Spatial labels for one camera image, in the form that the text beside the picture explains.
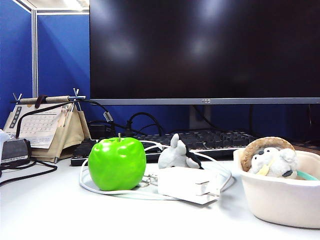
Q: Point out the green plastic apple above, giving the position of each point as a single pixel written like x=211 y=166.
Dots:
x=115 y=165

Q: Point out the grey fluffy octopus plush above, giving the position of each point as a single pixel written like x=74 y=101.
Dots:
x=172 y=157

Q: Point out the white tissue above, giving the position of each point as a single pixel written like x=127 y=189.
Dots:
x=3 y=137

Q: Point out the cream plastic bowl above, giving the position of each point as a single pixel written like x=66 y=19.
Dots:
x=275 y=200

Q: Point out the white power adapter brick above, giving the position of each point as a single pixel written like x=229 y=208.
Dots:
x=180 y=182

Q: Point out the black power box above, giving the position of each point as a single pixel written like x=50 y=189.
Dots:
x=98 y=130

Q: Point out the canvas tent desk calendar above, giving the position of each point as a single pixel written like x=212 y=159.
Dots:
x=40 y=122

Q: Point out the black box device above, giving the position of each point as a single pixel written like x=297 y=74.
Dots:
x=15 y=150

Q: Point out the black computer keyboard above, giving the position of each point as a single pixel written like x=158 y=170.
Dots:
x=217 y=140

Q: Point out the black computer monitor silver bezel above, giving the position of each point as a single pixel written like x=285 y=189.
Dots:
x=200 y=50

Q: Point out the grey monitor stand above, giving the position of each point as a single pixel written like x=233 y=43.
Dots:
x=200 y=122

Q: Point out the aluminium partition post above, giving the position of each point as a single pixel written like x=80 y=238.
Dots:
x=35 y=50

